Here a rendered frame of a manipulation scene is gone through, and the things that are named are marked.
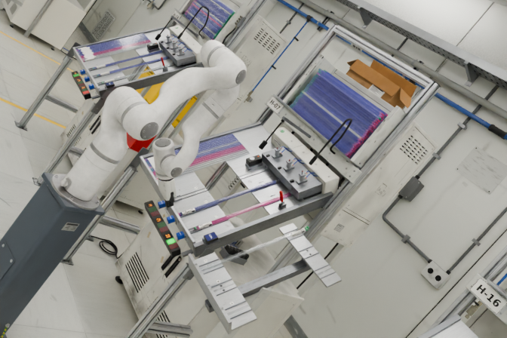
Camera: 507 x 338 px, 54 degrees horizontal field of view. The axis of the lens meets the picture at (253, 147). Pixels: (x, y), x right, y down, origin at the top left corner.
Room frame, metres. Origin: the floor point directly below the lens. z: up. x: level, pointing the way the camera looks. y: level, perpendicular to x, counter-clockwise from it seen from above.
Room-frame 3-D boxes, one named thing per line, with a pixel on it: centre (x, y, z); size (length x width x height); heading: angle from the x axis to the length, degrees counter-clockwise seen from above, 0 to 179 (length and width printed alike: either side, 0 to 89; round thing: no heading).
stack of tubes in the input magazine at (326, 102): (2.53, -0.23, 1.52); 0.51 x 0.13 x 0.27; 45
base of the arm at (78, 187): (1.69, 0.40, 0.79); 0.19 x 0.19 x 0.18
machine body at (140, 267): (2.66, -0.27, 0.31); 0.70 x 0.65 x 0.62; 45
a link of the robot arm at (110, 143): (1.71, 0.43, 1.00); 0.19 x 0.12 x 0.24; 59
